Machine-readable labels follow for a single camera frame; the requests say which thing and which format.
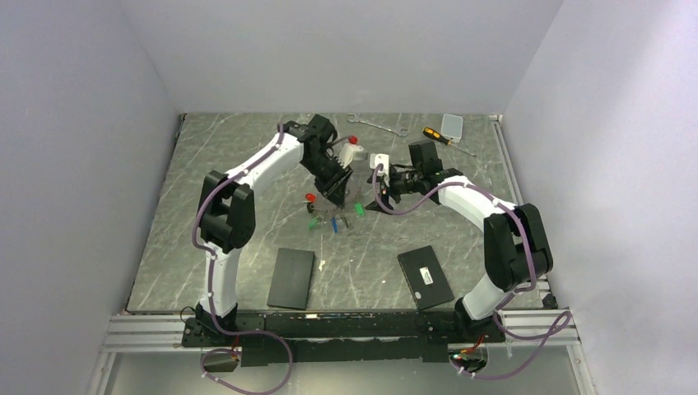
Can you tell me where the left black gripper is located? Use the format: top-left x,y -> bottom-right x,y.
301,151 -> 354,209

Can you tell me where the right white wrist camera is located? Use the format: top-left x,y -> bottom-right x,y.
369,153 -> 389,178

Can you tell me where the clear plastic box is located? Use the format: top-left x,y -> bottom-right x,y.
440,114 -> 464,140

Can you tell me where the aluminium frame rail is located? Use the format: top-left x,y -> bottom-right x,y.
102,310 -> 561,352

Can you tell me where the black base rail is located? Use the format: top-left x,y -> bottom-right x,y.
181,309 -> 505,367

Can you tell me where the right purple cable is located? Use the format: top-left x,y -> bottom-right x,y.
371,163 -> 575,382

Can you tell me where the black flat box left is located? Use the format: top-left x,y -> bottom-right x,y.
267,248 -> 315,310

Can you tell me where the metal ring with keys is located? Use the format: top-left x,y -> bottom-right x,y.
304,174 -> 366,235

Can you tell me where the silver wrench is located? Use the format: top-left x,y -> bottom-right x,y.
347,113 -> 408,137

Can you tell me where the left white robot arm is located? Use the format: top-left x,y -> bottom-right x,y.
192,114 -> 366,346

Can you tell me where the black box with label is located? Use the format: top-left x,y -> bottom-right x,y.
398,245 -> 454,311

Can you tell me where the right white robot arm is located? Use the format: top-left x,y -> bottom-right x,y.
368,140 -> 553,342

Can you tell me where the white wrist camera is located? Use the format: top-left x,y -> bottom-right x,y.
369,153 -> 389,178
334,135 -> 368,169

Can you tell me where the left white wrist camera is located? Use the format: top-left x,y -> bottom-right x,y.
334,135 -> 368,169

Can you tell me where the yellow black screwdriver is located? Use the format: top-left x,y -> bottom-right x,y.
422,128 -> 476,157

